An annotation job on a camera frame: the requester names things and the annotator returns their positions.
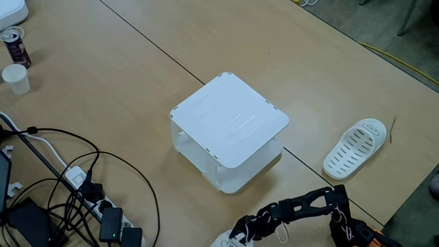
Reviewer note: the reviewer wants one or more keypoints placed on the white slipper with dog drawing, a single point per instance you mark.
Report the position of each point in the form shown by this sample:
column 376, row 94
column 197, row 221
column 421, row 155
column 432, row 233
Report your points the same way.
column 219, row 241
column 381, row 139

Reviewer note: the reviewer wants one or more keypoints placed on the white two-tier shoe rack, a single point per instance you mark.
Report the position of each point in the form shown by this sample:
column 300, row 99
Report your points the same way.
column 229, row 120

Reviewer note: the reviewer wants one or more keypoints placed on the person's shoe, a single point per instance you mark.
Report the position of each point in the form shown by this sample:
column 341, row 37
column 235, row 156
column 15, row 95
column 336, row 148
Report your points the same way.
column 435, row 187

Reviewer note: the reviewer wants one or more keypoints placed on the black power adapter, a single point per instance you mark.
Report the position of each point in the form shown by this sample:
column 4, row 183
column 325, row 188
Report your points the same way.
column 132, row 238

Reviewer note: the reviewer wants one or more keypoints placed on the black adapter with green light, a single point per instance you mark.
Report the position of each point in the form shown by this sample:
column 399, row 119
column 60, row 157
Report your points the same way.
column 110, row 223

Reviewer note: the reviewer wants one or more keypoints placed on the black plug-in charger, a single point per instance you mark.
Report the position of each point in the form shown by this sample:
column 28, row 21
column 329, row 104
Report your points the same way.
column 92, row 190

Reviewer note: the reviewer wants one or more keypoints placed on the white power strip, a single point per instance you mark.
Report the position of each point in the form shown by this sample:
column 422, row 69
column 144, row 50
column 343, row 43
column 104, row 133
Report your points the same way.
column 76, row 176

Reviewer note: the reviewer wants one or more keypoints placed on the flat black brick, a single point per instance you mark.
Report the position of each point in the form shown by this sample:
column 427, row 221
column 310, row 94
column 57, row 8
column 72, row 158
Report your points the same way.
column 31, row 223

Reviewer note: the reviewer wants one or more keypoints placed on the grey chair leg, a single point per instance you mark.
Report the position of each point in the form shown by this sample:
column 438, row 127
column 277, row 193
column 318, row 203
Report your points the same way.
column 406, row 20
column 363, row 2

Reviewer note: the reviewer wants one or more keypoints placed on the white paper cup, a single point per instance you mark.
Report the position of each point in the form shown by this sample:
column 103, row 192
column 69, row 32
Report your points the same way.
column 17, row 84

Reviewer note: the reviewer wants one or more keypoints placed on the purple drink can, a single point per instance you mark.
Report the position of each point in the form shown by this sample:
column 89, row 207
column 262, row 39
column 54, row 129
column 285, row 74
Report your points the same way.
column 19, row 53

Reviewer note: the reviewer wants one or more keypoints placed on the white box device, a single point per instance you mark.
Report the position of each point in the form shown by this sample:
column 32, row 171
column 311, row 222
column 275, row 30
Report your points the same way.
column 10, row 13

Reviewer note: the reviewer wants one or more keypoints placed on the white printed bracket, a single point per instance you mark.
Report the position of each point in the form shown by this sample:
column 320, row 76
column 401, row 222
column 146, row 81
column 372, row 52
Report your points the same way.
column 7, row 151
column 14, row 189

